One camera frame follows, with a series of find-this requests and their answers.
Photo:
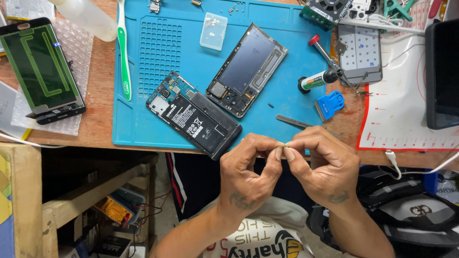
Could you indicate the small brass part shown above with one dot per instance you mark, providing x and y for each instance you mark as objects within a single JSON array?
[{"x": 196, "y": 2}]

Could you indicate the green phone display panel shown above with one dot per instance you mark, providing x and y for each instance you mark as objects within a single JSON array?
[{"x": 39, "y": 68}]

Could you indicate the group of tiny screws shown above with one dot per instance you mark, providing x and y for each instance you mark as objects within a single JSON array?
[{"x": 235, "y": 7}]

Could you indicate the white plastic bottle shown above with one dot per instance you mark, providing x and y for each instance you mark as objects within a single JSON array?
[{"x": 86, "y": 16}]

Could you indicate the person's right hand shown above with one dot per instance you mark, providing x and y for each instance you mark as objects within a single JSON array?
[{"x": 330, "y": 172}]

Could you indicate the clear plastic film sheet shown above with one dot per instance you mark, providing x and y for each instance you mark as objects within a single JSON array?
[{"x": 7, "y": 107}]

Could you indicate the green plastic clamp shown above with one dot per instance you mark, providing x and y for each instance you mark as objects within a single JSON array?
[{"x": 396, "y": 9}]

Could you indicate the yellow multimeter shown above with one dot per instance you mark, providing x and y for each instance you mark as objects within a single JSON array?
[{"x": 114, "y": 209}]

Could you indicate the black grey bag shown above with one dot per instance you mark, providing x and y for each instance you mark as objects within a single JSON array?
[{"x": 405, "y": 211}]

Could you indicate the person's black striped shorts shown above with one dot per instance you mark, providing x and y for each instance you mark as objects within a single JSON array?
[{"x": 197, "y": 179}]

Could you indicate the wooden crate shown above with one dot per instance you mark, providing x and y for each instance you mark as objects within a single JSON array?
[{"x": 21, "y": 200}]

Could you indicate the black phone body with battery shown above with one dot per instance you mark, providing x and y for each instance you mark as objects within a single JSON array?
[{"x": 195, "y": 120}]

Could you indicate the white red ruled mat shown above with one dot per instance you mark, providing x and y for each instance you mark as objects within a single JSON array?
[{"x": 398, "y": 107}]

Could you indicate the green labelled flux syringe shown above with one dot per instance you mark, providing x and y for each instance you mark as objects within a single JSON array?
[{"x": 317, "y": 79}]

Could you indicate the person's white printed shirt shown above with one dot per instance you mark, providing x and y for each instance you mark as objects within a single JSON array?
[{"x": 265, "y": 240}]

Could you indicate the white plastic rod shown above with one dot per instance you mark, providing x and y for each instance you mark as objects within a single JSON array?
[{"x": 380, "y": 25}]

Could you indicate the wooden shelf with boxes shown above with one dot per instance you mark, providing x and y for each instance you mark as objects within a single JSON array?
[{"x": 89, "y": 193}]

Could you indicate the blue plastic scraper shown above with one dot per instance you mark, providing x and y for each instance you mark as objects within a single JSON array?
[{"x": 330, "y": 104}]

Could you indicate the small clear plastic box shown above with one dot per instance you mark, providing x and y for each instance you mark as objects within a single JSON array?
[{"x": 213, "y": 31}]

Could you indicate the black tablet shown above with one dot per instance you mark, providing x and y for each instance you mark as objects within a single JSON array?
[{"x": 444, "y": 71}]

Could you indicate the steel tweezers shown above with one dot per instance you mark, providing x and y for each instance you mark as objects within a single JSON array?
[{"x": 294, "y": 122}]

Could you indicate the black cooling fan unit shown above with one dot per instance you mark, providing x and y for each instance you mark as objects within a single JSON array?
[{"x": 324, "y": 10}]

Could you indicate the grey perforated metal plate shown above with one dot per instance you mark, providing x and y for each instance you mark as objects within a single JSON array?
[{"x": 360, "y": 53}]

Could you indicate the red capped screwdriver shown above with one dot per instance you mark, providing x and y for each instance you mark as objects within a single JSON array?
[{"x": 324, "y": 52}]

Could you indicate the green white toothbrush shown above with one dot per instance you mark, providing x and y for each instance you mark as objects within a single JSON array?
[{"x": 124, "y": 53}]

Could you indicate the small metal phone component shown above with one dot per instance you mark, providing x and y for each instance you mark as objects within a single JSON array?
[{"x": 154, "y": 5}]

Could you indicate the clear bubble wrap sheet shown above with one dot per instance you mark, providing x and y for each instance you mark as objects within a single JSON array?
[{"x": 80, "y": 46}]

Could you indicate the grey phone middle frame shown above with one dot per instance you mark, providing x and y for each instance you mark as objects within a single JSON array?
[{"x": 245, "y": 68}]

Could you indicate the person's left hand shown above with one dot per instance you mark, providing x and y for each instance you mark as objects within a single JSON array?
[{"x": 240, "y": 179}]

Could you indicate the blue silicone repair mat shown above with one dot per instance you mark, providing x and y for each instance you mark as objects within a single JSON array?
[{"x": 287, "y": 93}]

